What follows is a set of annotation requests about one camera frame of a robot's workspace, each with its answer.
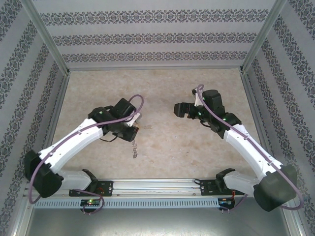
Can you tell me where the grey slotted cable duct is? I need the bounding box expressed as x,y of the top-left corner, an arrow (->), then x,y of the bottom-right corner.
33,198 -> 220,208

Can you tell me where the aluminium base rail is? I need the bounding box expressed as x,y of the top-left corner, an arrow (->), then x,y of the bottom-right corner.
24,178 -> 256,198

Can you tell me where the grey metal base panel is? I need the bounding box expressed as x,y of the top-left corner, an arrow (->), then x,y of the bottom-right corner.
14,207 -> 302,236

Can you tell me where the metal key holder with rings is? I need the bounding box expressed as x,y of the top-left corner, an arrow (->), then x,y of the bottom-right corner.
130,139 -> 139,158

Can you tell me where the aluminium frame corner post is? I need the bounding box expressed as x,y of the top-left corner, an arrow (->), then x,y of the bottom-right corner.
239,0 -> 295,74
19,0 -> 71,75

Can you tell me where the thin black cable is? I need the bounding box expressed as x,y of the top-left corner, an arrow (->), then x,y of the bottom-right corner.
99,136 -> 118,144

